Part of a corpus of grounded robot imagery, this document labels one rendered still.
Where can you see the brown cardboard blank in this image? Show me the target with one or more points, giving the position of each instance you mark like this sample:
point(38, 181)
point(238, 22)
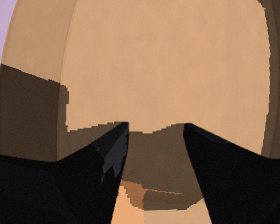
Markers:
point(72, 70)

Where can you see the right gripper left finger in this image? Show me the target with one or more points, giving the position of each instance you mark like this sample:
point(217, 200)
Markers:
point(82, 187)

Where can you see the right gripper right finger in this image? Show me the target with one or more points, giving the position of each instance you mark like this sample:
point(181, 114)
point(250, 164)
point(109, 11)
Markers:
point(238, 186)

